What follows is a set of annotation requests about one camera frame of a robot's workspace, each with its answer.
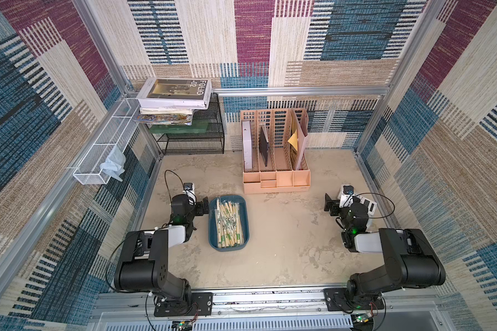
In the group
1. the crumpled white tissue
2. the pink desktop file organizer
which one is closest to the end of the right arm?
the pink desktop file organizer

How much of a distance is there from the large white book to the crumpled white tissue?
229 millimetres

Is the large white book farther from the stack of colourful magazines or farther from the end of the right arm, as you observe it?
the end of the right arm

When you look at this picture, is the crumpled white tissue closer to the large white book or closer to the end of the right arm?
the large white book

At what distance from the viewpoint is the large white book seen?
815mm

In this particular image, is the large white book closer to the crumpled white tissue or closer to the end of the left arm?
the crumpled white tissue

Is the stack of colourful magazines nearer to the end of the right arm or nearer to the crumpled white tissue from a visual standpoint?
the crumpled white tissue

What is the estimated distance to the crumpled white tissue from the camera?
0.67 metres
